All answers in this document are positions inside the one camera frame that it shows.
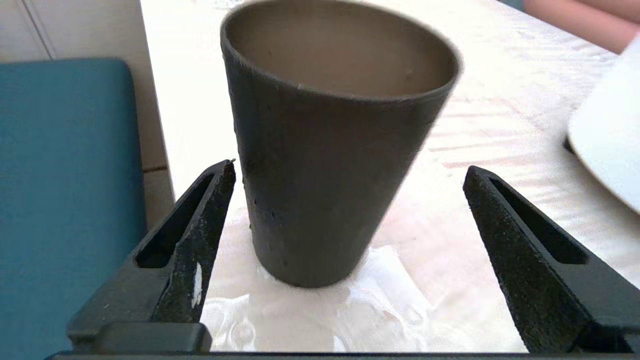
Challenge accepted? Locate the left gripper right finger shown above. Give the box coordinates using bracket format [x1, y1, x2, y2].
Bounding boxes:
[462, 166, 640, 353]

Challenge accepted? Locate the black plastic cup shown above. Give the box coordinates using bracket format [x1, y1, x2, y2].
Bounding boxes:
[220, 0, 463, 289]

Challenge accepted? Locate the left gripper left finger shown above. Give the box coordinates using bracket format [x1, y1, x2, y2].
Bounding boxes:
[66, 159, 237, 353]

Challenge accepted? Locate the large clear water dispenser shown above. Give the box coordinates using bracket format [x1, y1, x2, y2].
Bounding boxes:
[566, 34, 640, 217]

